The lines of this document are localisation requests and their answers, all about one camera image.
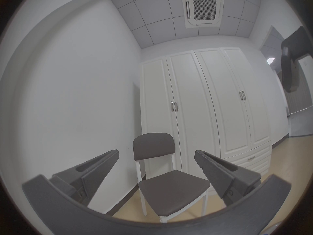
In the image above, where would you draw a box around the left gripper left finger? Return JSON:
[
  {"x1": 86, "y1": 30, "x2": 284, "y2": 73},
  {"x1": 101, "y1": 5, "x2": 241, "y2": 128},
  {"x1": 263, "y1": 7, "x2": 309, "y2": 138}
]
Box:
[{"x1": 51, "y1": 149, "x2": 120, "y2": 207}]

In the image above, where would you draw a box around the white wardrobe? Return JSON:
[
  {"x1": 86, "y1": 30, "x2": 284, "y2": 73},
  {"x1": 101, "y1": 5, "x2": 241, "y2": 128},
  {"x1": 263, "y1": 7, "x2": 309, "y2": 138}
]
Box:
[{"x1": 140, "y1": 47, "x2": 272, "y2": 198}]

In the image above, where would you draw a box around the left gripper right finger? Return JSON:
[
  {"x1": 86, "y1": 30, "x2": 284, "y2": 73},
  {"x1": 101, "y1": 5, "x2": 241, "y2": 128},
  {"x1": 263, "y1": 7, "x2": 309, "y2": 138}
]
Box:
[{"x1": 194, "y1": 150, "x2": 261, "y2": 206}]

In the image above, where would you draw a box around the white ceiling air conditioner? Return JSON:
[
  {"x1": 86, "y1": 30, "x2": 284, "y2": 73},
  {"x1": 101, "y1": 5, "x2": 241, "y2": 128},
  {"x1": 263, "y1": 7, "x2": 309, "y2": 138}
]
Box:
[{"x1": 180, "y1": 0, "x2": 225, "y2": 29}]

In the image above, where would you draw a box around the white chair dark grey seat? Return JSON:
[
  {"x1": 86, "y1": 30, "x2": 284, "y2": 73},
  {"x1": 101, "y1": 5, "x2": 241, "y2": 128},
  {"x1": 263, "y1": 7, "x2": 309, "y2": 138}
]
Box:
[{"x1": 133, "y1": 132, "x2": 211, "y2": 223}]

